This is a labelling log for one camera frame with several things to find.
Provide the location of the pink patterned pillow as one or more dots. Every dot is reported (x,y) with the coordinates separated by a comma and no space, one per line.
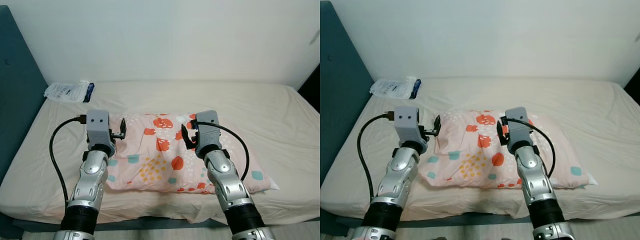
(475,150)
(155,160)

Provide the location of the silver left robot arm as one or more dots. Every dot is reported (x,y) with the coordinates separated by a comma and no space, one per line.
(400,175)
(92,175)

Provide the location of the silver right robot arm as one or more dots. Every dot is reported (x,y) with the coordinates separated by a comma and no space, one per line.
(227,185)
(537,185)

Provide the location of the white plastic package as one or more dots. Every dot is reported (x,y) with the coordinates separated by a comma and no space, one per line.
(390,89)
(65,91)

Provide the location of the cream bed mattress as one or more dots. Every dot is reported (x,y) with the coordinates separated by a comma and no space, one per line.
(600,130)
(280,140)

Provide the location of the blue upholstered headboard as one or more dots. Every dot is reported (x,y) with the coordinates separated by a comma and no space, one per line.
(17,85)
(340,75)

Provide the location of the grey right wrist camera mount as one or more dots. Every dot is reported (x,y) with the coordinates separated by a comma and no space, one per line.
(207,137)
(520,132)

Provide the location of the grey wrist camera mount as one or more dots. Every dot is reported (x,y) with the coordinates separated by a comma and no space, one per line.
(406,125)
(97,127)
(207,137)
(520,132)

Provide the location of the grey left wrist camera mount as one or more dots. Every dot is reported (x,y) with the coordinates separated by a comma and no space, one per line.
(97,127)
(406,125)

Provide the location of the dark bed frame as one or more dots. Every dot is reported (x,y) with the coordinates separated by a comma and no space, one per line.
(330,225)

